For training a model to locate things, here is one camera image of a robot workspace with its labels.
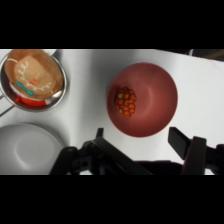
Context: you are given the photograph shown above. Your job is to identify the pink bowl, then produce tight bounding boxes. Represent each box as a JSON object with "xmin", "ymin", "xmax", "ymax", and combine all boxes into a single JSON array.
[{"xmin": 106, "ymin": 62, "xmax": 179, "ymax": 139}]

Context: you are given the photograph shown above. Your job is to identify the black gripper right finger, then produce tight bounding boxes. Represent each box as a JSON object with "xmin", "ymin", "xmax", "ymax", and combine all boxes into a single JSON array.
[{"xmin": 167, "ymin": 126, "xmax": 224, "ymax": 176}]

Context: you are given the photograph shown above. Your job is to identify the grey bowl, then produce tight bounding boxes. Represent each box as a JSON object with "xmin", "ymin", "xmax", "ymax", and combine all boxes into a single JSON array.
[{"xmin": 0, "ymin": 122, "xmax": 67, "ymax": 176}]

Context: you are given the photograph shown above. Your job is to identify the red ball with yellow spots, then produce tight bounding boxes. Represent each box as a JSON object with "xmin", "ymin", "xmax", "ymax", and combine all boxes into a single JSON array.
[{"xmin": 115, "ymin": 86, "xmax": 138, "ymax": 118}]

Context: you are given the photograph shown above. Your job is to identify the gingerbread man plush toy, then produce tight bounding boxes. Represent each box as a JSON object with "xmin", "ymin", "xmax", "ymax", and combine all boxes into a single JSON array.
[{"xmin": 3, "ymin": 49, "xmax": 65, "ymax": 107}]

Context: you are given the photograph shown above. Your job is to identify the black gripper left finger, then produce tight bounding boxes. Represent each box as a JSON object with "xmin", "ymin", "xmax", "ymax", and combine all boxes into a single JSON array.
[{"xmin": 49, "ymin": 127, "xmax": 154, "ymax": 176}]

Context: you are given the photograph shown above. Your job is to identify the small metal pot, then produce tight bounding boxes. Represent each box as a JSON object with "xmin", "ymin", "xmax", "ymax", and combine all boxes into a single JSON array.
[{"xmin": 0, "ymin": 49, "xmax": 68, "ymax": 118}]

